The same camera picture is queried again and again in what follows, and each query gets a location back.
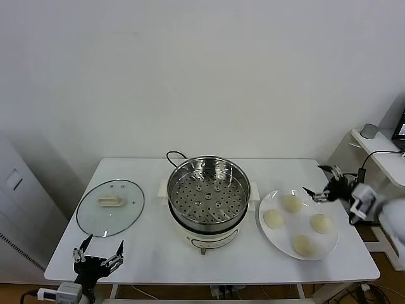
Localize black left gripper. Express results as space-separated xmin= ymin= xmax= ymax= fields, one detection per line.
xmin=73 ymin=234 xmax=125 ymax=286

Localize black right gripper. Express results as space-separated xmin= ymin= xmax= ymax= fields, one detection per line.
xmin=302 ymin=164 xmax=355 ymax=203

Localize glass lid with cream handle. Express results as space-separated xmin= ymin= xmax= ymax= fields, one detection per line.
xmin=75 ymin=179 xmax=146 ymax=238

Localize white steamed baozi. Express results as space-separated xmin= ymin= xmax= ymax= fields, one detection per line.
xmin=263 ymin=208 xmax=285 ymax=229
xmin=309 ymin=213 xmax=334 ymax=234
xmin=293 ymin=234 xmax=318 ymax=257
xmin=282 ymin=194 xmax=303 ymax=213

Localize stainless steel steamer basket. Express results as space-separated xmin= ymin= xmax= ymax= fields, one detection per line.
xmin=166 ymin=155 xmax=252 ymax=234

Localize white round plate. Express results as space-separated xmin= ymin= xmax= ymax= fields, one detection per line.
xmin=258 ymin=189 xmax=339 ymax=261

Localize grey cylindrical speaker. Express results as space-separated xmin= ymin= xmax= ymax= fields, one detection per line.
xmin=361 ymin=123 xmax=380 ymax=139

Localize white metal cabinet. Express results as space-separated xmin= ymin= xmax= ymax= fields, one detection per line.
xmin=0 ymin=131 xmax=71 ymax=284

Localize black laptop screen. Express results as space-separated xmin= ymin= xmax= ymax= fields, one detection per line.
xmin=391 ymin=109 xmax=405 ymax=142

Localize cream electric cooker base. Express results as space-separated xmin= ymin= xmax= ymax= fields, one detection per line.
xmin=157 ymin=179 xmax=261 ymax=256

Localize white power strip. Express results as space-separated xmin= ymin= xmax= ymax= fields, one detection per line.
xmin=210 ymin=284 xmax=246 ymax=299

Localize black cable with adapter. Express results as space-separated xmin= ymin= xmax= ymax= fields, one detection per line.
xmin=347 ymin=149 xmax=405 ymax=225

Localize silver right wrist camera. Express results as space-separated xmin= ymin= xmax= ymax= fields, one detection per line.
xmin=349 ymin=184 xmax=378 ymax=220

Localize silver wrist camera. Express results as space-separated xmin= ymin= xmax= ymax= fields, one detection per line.
xmin=37 ymin=282 xmax=83 ymax=302
xmin=349 ymin=184 xmax=378 ymax=220

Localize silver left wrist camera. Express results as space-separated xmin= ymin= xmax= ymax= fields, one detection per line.
xmin=37 ymin=282 xmax=83 ymax=302

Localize black left wrist camera cable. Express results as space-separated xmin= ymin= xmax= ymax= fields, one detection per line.
xmin=20 ymin=289 xmax=41 ymax=304

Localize white table frame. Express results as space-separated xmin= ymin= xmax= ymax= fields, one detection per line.
xmin=103 ymin=281 xmax=320 ymax=304

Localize black cooker power cord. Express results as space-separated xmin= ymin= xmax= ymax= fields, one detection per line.
xmin=166 ymin=151 xmax=187 ymax=168

